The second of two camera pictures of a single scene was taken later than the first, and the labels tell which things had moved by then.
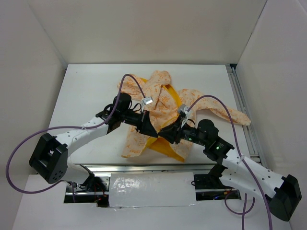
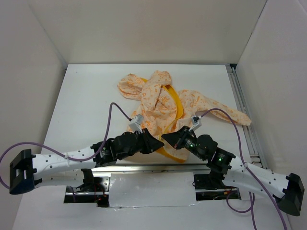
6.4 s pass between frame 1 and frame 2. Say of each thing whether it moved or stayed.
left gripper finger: moved
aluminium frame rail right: stayed
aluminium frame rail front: stayed
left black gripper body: moved
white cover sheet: stayed
